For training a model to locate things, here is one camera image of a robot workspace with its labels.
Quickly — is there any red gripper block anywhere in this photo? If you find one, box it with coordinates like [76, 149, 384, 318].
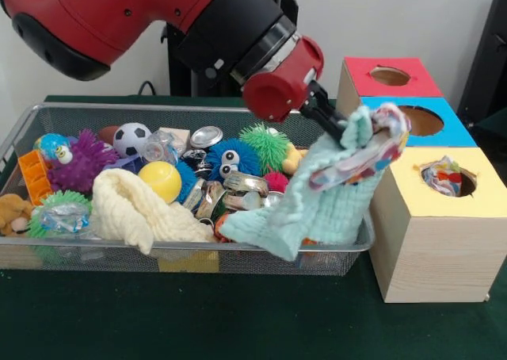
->
[242, 36, 349, 147]

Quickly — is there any multicolour dotted cloth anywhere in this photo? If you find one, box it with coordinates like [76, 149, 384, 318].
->
[421, 155, 464, 197]
[308, 101, 412, 190]

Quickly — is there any mint green knitted cloth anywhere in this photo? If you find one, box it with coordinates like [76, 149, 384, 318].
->
[219, 105, 387, 262]

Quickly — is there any wooden box with three holes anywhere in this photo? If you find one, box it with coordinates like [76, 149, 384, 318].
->
[335, 56, 507, 304]

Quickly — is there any shallow clear mesh bin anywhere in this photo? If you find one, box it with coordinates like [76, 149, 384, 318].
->
[0, 101, 376, 277]

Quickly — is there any green spiky toy with eyes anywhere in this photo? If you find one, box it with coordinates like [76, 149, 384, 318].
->
[239, 122, 294, 177]

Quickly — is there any blue spiky toy with eyes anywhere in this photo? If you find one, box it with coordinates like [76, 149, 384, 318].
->
[205, 138, 258, 182]

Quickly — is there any dark green side table cloth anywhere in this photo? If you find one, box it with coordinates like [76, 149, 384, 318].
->
[471, 112, 507, 147]

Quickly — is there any yellow ball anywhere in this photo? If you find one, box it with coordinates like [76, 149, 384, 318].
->
[136, 161, 182, 203]

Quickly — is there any black and white soccer ball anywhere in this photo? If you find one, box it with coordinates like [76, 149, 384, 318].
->
[113, 121, 153, 158]

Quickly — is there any cream knitted cloth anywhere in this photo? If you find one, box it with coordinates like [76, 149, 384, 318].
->
[90, 168, 219, 256]

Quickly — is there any purple spiky toy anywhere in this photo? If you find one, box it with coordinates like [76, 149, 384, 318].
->
[47, 128, 120, 194]

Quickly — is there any green spiky ball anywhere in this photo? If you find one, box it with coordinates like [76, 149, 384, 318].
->
[26, 189, 94, 240]

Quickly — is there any orange plastic grid tray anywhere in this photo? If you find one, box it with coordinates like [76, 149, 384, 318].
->
[17, 149, 53, 206]

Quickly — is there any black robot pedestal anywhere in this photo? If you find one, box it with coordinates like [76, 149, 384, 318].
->
[160, 0, 320, 98]

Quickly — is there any black cable loop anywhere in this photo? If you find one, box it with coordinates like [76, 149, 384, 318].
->
[137, 80, 160, 97]

